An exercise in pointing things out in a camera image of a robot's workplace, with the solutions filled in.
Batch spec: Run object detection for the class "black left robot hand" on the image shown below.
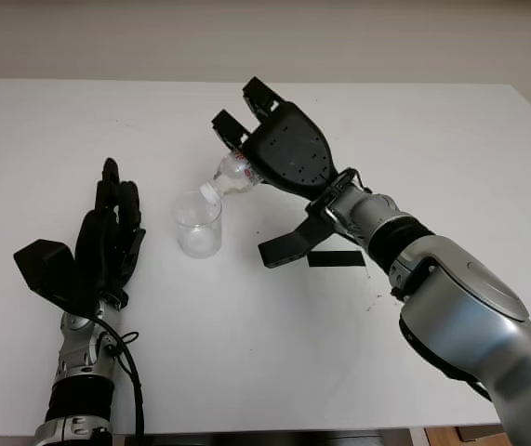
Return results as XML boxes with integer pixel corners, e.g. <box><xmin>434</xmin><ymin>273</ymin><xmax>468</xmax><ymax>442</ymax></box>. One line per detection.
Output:
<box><xmin>74</xmin><ymin>157</ymin><xmax>148</xmax><ymax>310</ymax></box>

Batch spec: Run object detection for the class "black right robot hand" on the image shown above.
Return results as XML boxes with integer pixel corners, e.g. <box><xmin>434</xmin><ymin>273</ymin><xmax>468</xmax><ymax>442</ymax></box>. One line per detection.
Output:
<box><xmin>211</xmin><ymin>76</ymin><xmax>340</xmax><ymax>202</ymax></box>

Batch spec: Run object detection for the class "clear plastic water bottle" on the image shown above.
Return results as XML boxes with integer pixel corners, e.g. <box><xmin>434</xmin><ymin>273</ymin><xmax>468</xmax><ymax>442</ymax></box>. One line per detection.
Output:
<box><xmin>198</xmin><ymin>149</ymin><xmax>266</xmax><ymax>206</ymax></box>

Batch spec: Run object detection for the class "clear glass cup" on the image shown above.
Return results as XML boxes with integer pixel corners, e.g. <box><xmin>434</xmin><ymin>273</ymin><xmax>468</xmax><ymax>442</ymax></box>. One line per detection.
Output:
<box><xmin>170</xmin><ymin>190</ymin><xmax>224</xmax><ymax>259</ymax></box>

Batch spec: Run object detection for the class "black tape strip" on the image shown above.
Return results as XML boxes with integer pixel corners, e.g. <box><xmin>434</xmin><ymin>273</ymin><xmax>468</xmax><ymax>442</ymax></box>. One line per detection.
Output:
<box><xmin>306</xmin><ymin>250</ymin><xmax>368</xmax><ymax>269</ymax></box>

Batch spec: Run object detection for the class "dark robot torso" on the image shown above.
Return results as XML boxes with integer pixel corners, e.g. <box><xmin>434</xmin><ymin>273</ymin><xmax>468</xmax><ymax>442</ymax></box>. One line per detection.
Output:
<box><xmin>123</xmin><ymin>429</ymin><xmax>411</xmax><ymax>446</ymax></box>

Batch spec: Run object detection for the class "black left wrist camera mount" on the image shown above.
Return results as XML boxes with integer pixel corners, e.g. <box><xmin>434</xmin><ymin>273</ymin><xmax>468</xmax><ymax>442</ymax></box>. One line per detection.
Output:
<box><xmin>12</xmin><ymin>238</ymin><xmax>104</xmax><ymax>322</ymax></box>

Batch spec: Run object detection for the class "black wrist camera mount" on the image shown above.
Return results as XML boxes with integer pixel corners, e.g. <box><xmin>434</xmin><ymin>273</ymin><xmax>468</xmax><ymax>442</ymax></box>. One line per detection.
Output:
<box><xmin>257</xmin><ymin>183</ymin><xmax>354</xmax><ymax>270</ymax></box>
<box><xmin>12</xmin><ymin>238</ymin><xmax>104</xmax><ymax>322</ymax></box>

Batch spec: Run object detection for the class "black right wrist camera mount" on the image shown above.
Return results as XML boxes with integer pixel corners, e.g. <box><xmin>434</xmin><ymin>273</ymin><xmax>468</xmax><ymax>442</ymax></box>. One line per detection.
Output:
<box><xmin>257</xmin><ymin>183</ymin><xmax>354</xmax><ymax>270</ymax></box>

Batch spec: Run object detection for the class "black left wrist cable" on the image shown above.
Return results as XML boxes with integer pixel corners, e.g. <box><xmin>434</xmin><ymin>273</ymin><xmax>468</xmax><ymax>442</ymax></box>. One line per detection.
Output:
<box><xmin>90</xmin><ymin>315</ymin><xmax>147</xmax><ymax>446</ymax></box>

